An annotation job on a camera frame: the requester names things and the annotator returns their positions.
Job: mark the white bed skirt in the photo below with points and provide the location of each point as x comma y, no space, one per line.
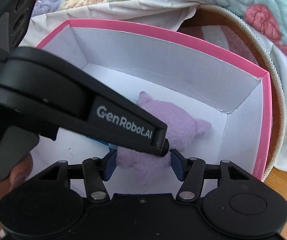
259,33

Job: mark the pink cardboard box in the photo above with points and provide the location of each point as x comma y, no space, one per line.
207,81

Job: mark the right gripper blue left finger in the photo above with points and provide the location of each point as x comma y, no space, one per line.
109,164

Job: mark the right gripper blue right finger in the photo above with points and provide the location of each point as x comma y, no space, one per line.
180,165

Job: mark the blue wet wipes pack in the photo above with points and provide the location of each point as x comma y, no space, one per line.
112,121

